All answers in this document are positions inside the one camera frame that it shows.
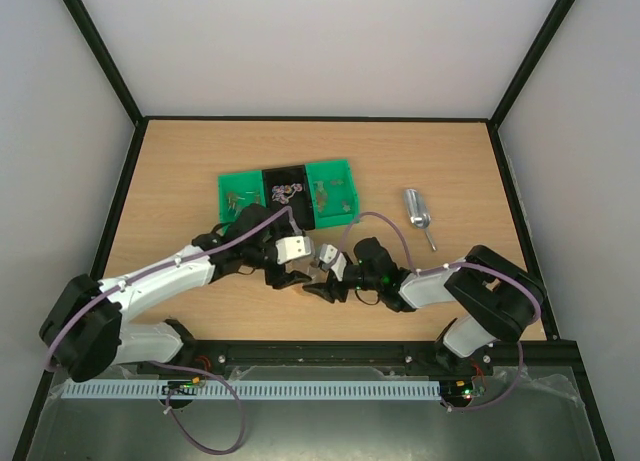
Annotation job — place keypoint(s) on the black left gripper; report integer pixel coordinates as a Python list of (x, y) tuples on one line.
[(281, 278)]

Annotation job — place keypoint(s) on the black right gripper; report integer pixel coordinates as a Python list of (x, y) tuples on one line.
[(340, 286)]

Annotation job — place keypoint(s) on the clear glass jar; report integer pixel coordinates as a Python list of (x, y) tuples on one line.
[(311, 268)]

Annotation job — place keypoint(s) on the metal scoop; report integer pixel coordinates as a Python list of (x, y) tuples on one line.
[(419, 214)]

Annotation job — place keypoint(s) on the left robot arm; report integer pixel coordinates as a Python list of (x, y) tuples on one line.
[(91, 328)]

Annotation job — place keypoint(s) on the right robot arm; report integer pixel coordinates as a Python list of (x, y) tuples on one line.
[(500, 299)]

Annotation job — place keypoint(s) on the green bin with gummy candies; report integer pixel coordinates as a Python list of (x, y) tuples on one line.
[(335, 199)]

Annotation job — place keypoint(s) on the translucent stick candies pile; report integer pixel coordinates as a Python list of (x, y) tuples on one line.
[(237, 201)]

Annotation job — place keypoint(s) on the green bin with wrapped candies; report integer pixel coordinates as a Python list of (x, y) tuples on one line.
[(237, 191)]

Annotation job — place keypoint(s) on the black bin with lollipops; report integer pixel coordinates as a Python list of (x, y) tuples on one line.
[(301, 203)]

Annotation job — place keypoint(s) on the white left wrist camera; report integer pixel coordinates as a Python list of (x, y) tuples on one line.
[(292, 248)]

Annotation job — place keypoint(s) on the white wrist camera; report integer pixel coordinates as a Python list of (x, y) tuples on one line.
[(330, 259), (292, 248)]

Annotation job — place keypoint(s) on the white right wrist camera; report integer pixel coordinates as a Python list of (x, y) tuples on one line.
[(330, 259)]

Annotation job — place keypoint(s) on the black aluminium frame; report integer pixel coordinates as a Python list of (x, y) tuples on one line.
[(552, 351)]

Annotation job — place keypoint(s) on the slotted grey cable duct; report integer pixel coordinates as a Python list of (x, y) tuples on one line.
[(255, 390)]

